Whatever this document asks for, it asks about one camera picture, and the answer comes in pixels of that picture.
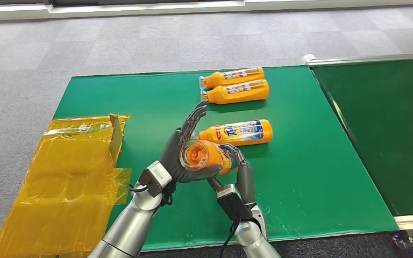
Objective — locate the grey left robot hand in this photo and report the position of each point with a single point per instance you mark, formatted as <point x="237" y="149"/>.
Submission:
<point x="172" y="156"/>

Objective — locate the orange detergent bottle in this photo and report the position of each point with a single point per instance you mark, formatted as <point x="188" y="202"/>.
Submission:
<point x="203" y="156"/>
<point x="236" y="92"/>
<point x="240" y="132"/>
<point x="233" y="76"/>

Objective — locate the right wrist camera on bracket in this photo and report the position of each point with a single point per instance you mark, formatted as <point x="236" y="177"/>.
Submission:
<point x="232" y="203"/>

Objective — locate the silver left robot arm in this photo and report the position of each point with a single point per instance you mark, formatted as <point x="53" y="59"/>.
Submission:
<point x="131" y="224"/>

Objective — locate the yellow film wrapped cardboard box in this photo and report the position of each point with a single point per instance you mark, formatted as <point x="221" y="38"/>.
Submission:
<point x="64" y="185"/>

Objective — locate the dark green framed conveyor table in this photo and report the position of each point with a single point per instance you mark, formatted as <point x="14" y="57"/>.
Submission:
<point x="388" y="135"/>

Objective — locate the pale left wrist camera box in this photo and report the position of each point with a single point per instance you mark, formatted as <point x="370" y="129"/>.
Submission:
<point x="155" y="178"/>

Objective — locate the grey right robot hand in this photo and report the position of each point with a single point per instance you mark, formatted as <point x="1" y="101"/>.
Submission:
<point x="245" y="181"/>

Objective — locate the green table mat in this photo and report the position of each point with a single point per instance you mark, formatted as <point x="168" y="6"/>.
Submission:
<point x="299" y="160"/>

